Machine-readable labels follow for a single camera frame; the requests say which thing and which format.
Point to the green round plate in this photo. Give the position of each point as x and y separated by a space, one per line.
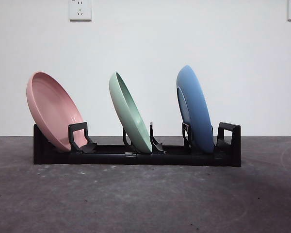
128 109

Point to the blue round plate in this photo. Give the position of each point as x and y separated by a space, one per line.
196 102

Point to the pink round plate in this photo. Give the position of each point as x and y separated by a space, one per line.
53 102

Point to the black plastic dish rack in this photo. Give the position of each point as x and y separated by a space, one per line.
160 160

